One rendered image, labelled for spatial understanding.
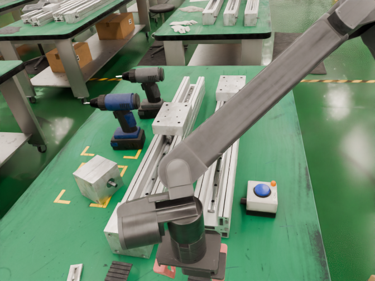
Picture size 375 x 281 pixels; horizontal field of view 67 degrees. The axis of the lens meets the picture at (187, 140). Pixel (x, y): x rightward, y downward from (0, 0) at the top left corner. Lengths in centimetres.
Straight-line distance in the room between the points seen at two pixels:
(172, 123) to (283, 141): 42
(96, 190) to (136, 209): 46
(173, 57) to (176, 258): 215
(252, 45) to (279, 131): 135
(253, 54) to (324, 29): 191
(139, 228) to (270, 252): 43
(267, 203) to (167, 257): 37
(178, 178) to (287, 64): 25
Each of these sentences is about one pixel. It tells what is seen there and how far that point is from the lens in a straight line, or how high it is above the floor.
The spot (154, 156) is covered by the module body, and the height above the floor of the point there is 85.
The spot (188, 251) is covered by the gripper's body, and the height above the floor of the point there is 104.
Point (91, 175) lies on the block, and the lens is 89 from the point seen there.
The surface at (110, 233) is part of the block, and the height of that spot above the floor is 87.
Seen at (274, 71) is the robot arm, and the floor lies 125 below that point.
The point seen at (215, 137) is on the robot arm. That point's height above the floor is 118.
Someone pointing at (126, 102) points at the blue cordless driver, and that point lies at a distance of 99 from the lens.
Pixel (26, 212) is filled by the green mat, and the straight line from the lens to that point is 102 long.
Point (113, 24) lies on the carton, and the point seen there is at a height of 43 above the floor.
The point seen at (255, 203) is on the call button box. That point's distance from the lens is 80.
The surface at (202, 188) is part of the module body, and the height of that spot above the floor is 86.
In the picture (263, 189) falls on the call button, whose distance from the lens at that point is 81.
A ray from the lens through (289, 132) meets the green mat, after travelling 115.
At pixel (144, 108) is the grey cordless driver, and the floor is 83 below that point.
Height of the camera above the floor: 144
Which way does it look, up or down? 37 degrees down
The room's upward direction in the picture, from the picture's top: 6 degrees counter-clockwise
